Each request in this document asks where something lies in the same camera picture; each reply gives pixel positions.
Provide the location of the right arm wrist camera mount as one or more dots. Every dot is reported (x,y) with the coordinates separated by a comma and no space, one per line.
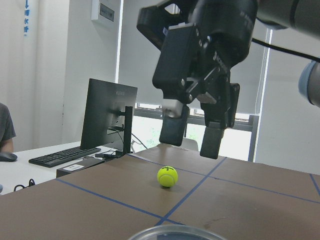
(154,21)

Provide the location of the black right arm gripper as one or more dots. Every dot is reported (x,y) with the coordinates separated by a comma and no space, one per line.
(226,28)

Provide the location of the Wilson yellow tennis ball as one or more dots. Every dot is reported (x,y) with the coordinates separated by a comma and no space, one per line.
(167,176)

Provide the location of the white wall panel box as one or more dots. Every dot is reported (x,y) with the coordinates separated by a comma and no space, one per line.
(102,12)

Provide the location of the seated person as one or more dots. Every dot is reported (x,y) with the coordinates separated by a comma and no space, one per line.
(7,131)

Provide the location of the brown paper table cover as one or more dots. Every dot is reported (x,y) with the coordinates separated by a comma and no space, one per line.
(235,199)

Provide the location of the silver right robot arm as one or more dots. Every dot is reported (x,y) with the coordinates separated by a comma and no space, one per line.
(200,41)

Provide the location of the black box with label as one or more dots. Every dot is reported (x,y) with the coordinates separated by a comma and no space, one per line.
(85,163)

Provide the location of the black computer mouse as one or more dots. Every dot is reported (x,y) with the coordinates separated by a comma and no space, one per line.
(8,157)

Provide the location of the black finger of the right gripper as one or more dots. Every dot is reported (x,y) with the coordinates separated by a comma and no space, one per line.
(219,103)

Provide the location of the white blue tennis ball can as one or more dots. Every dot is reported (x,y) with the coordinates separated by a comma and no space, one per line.
(175,232)

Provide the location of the black computer monitor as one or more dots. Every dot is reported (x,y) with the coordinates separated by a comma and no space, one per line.
(108,116)

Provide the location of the black keyboard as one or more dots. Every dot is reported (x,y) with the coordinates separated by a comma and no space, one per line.
(63,156)

